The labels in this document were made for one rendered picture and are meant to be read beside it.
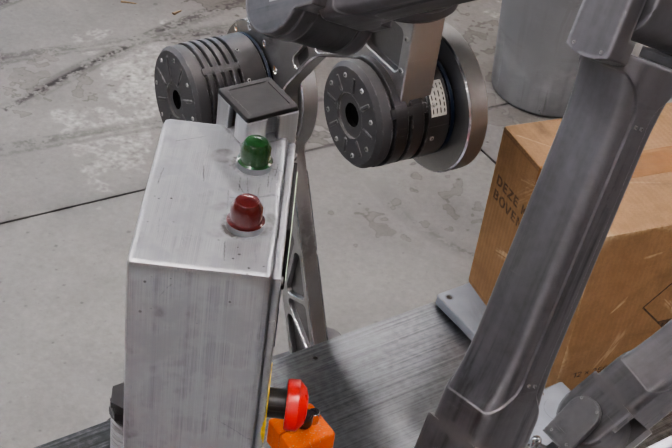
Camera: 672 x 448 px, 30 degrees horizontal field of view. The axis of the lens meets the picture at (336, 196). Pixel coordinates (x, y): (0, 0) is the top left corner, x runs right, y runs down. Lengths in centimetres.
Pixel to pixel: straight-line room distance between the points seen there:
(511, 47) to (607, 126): 288
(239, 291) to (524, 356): 24
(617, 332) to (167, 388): 88
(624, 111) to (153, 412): 39
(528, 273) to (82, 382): 195
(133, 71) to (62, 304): 104
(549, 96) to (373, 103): 229
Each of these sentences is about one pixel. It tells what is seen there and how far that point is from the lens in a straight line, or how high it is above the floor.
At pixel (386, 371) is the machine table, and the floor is 83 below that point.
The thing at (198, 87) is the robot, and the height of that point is 94.
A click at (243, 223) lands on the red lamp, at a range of 83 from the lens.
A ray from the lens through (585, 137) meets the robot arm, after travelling 92.
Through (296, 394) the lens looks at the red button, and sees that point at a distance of 92.
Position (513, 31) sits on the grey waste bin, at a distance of 377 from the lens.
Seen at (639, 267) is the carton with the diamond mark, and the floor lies 106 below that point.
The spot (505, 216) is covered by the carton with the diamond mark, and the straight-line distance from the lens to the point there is 169.
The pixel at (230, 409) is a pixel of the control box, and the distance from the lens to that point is 89.
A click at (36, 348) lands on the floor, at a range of 288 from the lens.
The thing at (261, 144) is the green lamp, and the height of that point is 150.
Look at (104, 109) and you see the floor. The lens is 363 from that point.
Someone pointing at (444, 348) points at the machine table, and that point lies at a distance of 173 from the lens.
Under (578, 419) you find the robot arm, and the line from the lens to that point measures 123.
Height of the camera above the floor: 200
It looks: 37 degrees down
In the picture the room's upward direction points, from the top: 8 degrees clockwise
